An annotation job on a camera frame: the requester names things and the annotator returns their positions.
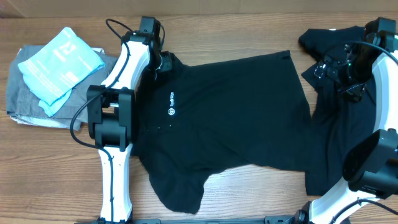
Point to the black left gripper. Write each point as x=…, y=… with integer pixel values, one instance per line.
x=168, y=63

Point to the folded light blue garment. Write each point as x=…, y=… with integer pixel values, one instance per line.
x=57, y=68

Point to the plain black t-shirt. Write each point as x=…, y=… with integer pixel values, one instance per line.
x=337, y=125

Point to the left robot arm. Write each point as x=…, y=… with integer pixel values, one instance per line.
x=113, y=122

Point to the black polo shirt with logo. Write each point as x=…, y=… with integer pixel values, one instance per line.
x=198, y=121

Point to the white folded cloth underneath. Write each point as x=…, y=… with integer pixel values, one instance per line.
x=23, y=106

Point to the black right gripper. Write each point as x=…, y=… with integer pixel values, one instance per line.
x=356, y=92

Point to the brown cardboard barrier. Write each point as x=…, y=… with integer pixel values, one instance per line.
x=91, y=8

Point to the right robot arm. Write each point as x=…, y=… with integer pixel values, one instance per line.
x=370, y=168

